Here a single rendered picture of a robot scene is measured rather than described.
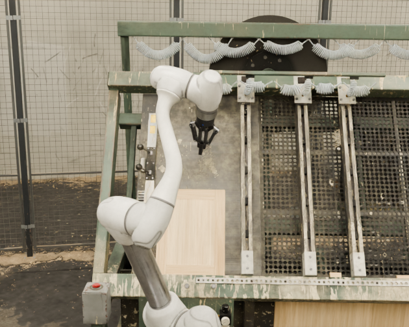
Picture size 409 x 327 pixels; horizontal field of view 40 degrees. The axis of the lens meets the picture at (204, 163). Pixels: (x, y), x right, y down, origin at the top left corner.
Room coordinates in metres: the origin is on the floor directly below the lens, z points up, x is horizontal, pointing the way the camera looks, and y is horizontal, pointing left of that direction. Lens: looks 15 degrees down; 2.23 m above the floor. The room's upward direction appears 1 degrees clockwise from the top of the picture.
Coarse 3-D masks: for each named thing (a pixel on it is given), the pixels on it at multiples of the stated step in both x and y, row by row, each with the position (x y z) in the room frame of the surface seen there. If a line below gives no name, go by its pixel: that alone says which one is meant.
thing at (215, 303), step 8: (144, 304) 2.65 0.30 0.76; (184, 304) 2.65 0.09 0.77; (192, 304) 2.65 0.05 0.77; (200, 304) 2.65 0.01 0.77; (208, 304) 2.65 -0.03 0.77; (216, 304) 2.65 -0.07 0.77; (224, 304) 2.62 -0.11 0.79; (232, 304) 2.65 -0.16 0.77; (216, 312) 2.65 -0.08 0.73; (224, 312) 2.59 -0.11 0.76; (232, 312) 2.65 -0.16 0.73; (224, 320) 2.56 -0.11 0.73; (232, 320) 2.65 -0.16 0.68
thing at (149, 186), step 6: (150, 114) 3.27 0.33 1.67; (150, 120) 3.25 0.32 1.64; (156, 126) 3.23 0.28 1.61; (156, 132) 3.22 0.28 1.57; (150, 138) 3.18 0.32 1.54; (156, 138) 3.21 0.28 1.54; (150, 144) 3.16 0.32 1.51; (150, 180) 3.03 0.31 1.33; (150, 186) 3.01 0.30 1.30; (150, 192) 2.99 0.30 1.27; (144, 198) 2.97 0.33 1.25
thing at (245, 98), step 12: (240, 84) 3.32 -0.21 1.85; (252, 84) 3.19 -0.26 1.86; (240, 96) 3.27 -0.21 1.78; (252, 96) 3.27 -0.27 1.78; (240, 108) 3.27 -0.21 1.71; (240, 120) 3.24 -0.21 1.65; (240, 132) 3.20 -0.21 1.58; (240, 144) 3.16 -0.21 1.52; (240, 156) 3.13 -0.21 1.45; (240, 168) 3.09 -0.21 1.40; (240, 180) 3.05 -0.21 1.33; (240, 192) 3.02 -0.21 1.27; (240, 204) 2.98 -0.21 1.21; (252, 216) 2.88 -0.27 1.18; (252, 228) 2.84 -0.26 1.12; (252, 240) 2.80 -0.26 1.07; (252, 252) 2.76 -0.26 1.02; (252, 264) 2.73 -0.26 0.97
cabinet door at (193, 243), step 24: (192, 192) 3.01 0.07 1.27; (216, 192) 3.01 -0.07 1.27; (192, 216) 2.93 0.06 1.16; (216, 216) 2.93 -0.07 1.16; (168, 240) 2.85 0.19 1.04; (192, 240) 2.85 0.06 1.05; (216, 240) 2.85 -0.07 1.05; (168, 264) 2.77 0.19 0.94; (192, 264) 2.78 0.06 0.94; (216, 264) 2.77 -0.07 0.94
